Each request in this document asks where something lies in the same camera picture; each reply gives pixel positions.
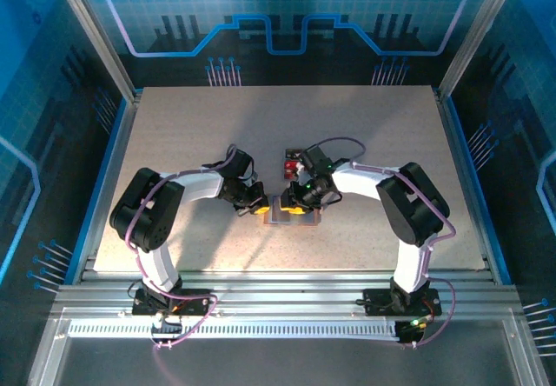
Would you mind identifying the grey card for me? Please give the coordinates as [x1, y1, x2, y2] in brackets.
[268, 194, 296, 225]

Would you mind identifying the white slotted cable duct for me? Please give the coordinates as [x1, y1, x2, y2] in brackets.
[67, 320, 401, 340]

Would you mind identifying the aluminium right frame post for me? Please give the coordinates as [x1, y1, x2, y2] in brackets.
[437, 0, 525, 97]

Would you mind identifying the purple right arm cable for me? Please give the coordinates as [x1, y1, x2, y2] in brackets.
[319, 136, 457, 349]

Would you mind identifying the black electronics board with LED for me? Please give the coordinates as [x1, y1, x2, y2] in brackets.
[397, 316, 430, 346]

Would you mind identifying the aluminium frame post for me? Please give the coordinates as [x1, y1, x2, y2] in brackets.
[47, 0, 141, 103]
[437, 0, 525, 97]

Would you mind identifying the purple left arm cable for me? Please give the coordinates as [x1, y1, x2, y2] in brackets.
[124, 143, 217, 350]

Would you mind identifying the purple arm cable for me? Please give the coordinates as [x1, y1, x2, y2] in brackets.
[124, 143, 217, 350]
[319, 136, 457, 349]

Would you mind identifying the brown leather card holder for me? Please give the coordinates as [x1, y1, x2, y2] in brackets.
[261, 194, 323, 228]

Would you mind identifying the aluminium left frame post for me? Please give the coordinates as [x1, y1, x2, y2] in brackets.
[47, 0, 141, 103]

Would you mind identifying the red card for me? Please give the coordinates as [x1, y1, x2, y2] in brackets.
[281, 159, 304, 181]

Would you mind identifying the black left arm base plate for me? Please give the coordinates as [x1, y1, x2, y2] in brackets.
[131, 288, 214, 317]

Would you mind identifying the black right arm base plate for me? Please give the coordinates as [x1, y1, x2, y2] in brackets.
[362, 288, 443, 317]

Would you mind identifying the aluminium right side rail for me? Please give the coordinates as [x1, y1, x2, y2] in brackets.
[434, 90, 513, 283]

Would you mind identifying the aluminium front frame rail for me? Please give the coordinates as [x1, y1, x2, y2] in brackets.
[51, 270, 522, 317]

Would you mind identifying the aluminium left side rail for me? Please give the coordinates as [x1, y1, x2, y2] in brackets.
[64, 94, 142, 283]

